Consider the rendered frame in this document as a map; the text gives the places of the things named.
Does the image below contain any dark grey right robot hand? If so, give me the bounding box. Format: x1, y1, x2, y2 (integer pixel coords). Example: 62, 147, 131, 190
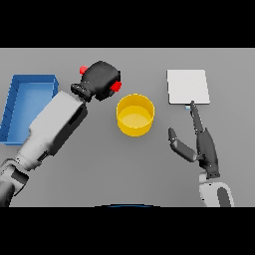
167, 100, 221, 180

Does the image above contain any pale square measuring scale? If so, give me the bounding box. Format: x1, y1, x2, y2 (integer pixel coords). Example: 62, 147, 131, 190
166, 69, 211, 111

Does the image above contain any yellow bowl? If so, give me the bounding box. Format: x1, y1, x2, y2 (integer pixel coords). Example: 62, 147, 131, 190
116, 93, 156, 137

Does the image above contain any red beaker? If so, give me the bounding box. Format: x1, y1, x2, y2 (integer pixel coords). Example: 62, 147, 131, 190
79, 65, 123, 93

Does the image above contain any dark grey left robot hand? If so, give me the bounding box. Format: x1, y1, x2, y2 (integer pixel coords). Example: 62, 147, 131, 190
70, 60, 122, 104

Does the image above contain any blue tray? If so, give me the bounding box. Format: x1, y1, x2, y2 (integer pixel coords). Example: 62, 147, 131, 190
0, 74, 60, 146

